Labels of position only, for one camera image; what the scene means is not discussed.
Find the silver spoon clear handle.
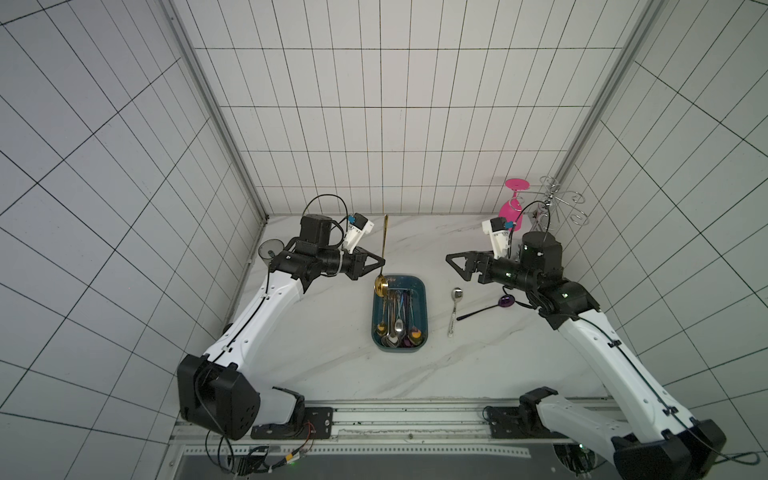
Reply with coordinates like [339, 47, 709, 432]
[447, 287, 464, 338]

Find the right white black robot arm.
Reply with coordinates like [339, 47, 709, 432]
[446, 231, 726, 479]

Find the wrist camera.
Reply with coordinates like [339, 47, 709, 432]
[481, 217, 517, 259]
[342, 213, 374, 253]

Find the short gold spoon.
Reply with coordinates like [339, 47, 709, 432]
[376, 292, 392, 337]

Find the purple bowl dark spoon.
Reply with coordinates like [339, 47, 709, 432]
[400, 290, 414, 349]

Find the teal plastic storage box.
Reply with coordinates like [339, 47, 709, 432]
[371, 275, 429, 353]

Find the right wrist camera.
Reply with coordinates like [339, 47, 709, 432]
[481, 217, 517, 259]

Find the pink upside-down wine glass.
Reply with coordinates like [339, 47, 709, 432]
[499, 178, 530, 232]

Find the chrome wine glass rack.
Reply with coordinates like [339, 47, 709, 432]
[530, 176, 589, 231]

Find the black spoon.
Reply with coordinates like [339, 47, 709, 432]
[456, 294, 516, 322]

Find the long gold spoon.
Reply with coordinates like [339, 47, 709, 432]
[374, 214, 389, 298]

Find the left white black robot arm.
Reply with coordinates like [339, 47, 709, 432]
[177, 213, 385, 440]

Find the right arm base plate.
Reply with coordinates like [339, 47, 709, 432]
[482, 405, 566, 440]

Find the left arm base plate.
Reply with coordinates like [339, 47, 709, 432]
[251, 407, 335, 440]

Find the aluminium mounting rail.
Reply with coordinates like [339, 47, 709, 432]
[170, 398, 625, 460]

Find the grey translucent cup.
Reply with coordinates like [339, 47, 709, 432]
[257, 239, 285, 266]

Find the purple iridescent spoon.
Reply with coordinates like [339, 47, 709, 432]
[408, 292, 423, 346]

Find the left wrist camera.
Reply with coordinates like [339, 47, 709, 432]
[342, 213, 374, 253]

